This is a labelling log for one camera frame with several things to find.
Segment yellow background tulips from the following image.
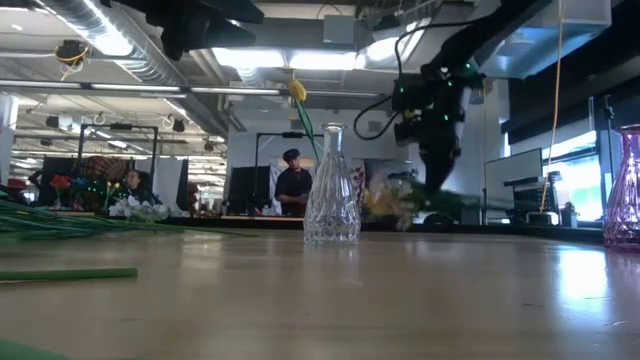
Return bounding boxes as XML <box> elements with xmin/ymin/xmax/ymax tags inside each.
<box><xmin>102</xmin><ymin>179</ymin><xmax>122</xmax><ymax>210</ymax></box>

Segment white-backed monitor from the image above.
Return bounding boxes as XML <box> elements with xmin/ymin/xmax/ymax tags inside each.
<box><xmin>482</xmin><ymin>147</ymin><xmax>545</xmax><ymax>211</ymax></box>

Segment patterned cloth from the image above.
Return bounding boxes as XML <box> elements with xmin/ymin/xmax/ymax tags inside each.
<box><xmin>349</xmin><ymin>165</ymin><xmax>367</xmax><ymax>207</ymax></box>

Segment white artificial flower bunch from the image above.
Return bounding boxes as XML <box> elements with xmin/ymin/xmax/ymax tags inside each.
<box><xmin>106</xmin><ymin>193</ymin><xmax>174</xmax><ymax>225</ymax></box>
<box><xmin>362</xmin><ymin>172</ymin><xmax>469</xmax><ymax>234</ymax></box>
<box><xmin>0</xmin><ymin>198</ymin><xmax>259</xmax><ymax>240</ymax></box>

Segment yellow artificial tulip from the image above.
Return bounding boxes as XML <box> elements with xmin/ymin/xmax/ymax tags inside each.
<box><xmin>288</xmin><ymin>78</ymin><xmax>322</xmax><ymax>164</ymax></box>

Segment diamond-cut clear glass vase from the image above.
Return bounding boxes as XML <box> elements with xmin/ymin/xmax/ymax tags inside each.
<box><xmin>303</xmin><ymin>122</ymin><xmax>362</xmax><ymax>247</ymax></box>

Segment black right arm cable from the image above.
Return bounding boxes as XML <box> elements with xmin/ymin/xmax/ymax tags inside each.
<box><xmin>352</xmin><ymin>18</ymin><xmax>481</xmax><ymax>142</ymax></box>

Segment yellow hanging cable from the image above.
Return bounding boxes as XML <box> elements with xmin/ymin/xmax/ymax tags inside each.
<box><xmin>538</xmin><ymin>0</ymin><xmax>565</xmax><ymax>214</ymax></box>

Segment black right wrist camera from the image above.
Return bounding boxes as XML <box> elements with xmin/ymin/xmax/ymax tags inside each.
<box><xmin>392</xmin><ymin>118</ymin><xmax>425</xmax><ymax>146</ymax></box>

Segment person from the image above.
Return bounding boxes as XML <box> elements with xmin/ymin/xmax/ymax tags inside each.
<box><xmin>121</xmin><ymin>168</ymin><xmax>154</xmax><ymax>206</ymax></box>
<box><xmin>273</xmin><ymin>147</ymin><xmax>315</xmax><ymax>218</ymax></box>

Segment yellow cable reel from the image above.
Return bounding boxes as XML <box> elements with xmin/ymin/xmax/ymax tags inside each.
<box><xmin>53</xmin><ymin>38</ymin><xmax>92</xmax><ymax>81</ymax></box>

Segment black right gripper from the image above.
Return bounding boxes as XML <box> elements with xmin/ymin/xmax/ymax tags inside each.
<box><xmin>418</xmin><ymin>105</ymin><xmax>465</xmax><ymax>195</ymax></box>

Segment long fluorescent light tube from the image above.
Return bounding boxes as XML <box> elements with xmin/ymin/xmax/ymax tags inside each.
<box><xmin>0</xmin><ymin>78</ymin><xmax>284</xmax><ymax>97</ymax></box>

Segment bright ceiling light panel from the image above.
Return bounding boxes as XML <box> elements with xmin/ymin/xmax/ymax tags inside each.
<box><xmin>288</xmin><ymin>49</ymin><xmax>359</xmax><ymax>72</ymax></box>
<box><xmin>212</xmin><ymin>47</ymin><xmax>287</xmax><ymax>70</ymax></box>

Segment silver ventilation duct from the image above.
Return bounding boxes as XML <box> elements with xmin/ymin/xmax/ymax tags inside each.
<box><xmin>42</xmin><ymin>0</ymin><xmax>231</xmax><ymax>139</ymax></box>

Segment black monitor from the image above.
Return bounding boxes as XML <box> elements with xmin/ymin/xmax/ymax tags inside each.
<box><xmin>227</xmin><ymin>164</ymin><xmax>274</xmax><ymax>216</ymax></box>

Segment grey ceiling box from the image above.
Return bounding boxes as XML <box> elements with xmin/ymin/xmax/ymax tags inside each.
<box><xmin>322</xmin><ymin>13</ymin><xmax>357</xmax><ymax>47</ymax></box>

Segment purple glass vase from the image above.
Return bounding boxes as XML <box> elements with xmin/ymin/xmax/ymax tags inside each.
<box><xmin>601</xmin><ymin>123</ymin><xmax>640</xmax><ymax>252</ymax></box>

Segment black equipment stack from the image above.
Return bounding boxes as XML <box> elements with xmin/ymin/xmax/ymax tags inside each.
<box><xmin>503</xmin><ymin>170</ymin><xmax>562</xmax><ymax>227</ymax></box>

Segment red background flower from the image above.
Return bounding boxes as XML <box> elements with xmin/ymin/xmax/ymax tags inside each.
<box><xmin>48</xmin><ymin>173</ymin><xmax>73</xmax><ymax>210</ymax></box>

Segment small potted plant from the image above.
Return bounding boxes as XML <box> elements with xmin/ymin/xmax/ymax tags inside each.
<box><xmin>560</xmin><ymin>200</ymin><xmax>580</xmax><ymax>229</ymax></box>

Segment black upright stand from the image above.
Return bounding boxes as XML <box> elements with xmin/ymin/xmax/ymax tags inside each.
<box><xmin>601</xmin><ymin>93</ymin><xmax>617</xmax><ymax>211</ymax></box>

